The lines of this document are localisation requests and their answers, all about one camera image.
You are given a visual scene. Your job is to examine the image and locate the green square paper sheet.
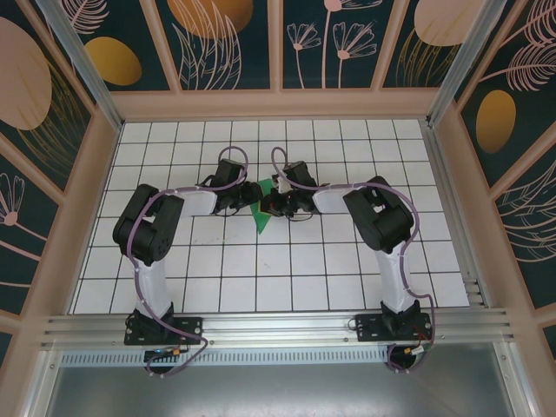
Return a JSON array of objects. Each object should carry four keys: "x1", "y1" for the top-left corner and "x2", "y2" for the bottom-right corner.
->
[{"x1": 250, "y1": 178, "x2": 279, "y2": 235}]

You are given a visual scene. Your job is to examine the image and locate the grey metal sheet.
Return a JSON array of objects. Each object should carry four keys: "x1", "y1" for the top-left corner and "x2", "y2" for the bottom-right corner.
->
[{"x1": 38, "y1": 342, "x2": 535, "y2": 417}]

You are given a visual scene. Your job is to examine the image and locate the long aluminium mounting rail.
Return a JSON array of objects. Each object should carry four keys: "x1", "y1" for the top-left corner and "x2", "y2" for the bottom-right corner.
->
[{"x1": 41, "y1": 308, "x2": 516, "y2": 348}]

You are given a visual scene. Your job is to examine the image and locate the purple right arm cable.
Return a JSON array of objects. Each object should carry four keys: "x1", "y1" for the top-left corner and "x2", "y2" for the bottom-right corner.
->
[{"x1": 271, "y1": 147, "x2": 438, "y2": 374}]

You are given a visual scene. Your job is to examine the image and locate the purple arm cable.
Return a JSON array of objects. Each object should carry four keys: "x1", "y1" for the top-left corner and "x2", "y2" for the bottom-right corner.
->
[
  {"x1": 271, "y1": 147, "x2": 438, "y2": 374},
  {"x1": 129, "y1": 146, "x2": 248, "y2": 379}
]

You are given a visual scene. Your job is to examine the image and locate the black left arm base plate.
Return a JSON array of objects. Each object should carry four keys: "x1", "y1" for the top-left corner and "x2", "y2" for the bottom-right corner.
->
[{"x1": 124, "y1": 315, "x2": 204, "y2": 347}]

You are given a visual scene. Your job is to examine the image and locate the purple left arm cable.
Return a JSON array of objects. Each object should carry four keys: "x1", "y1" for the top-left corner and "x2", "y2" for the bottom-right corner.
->
[{"x1": 129, "y1": 146, "x2": 248, "y2": 379}]

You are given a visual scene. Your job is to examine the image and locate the slotted grey cable duct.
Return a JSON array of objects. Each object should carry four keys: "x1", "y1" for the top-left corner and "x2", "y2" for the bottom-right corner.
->
[{"x1": 60, "y1": 350, "x2": 392, "y2": 366}]

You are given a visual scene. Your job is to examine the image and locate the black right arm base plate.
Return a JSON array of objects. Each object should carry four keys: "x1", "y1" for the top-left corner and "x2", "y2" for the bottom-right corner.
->
[{"x1": 354, "y1": 312, "x2": 434, "y2": 344}]

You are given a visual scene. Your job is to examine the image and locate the aluminium side rail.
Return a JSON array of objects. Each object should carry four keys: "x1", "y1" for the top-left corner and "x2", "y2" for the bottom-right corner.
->
[{"x1": 419, "y1": 116, "x2": 492, "y2": 309}]

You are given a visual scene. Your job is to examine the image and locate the aluminium corner post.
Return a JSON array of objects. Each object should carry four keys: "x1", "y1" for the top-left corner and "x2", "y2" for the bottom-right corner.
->
[
  {"x1": 36, "y1": 0, "x2": 122, "y2": 131},
  {"x1": 427, "y1": 0, "x2": 507, "y2": 127}
]

